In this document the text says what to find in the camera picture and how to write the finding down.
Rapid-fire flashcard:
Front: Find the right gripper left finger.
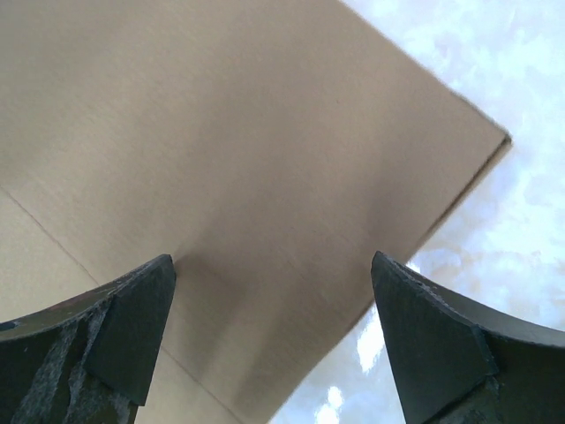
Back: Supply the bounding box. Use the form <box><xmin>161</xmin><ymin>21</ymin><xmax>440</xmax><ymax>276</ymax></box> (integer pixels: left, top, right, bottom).
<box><xmin>1</xmin><ymin>254</ymin><xmax>176</xmax><ymax>423</ymax></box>

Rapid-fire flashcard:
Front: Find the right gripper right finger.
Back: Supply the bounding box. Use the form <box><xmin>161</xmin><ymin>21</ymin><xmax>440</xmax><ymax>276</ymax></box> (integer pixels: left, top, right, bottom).
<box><xmin>371</xmin><ymin>252</ymin><xmax>564</xmax><ymax>423</ymax></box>

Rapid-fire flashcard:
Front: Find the brown cardboard box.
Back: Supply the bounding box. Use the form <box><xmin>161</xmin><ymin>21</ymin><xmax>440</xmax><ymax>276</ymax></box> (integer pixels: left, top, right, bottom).
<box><xmin>1</xmin><ymin>1</ymin><xmax>509</xmax><ymax>423</ymax></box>

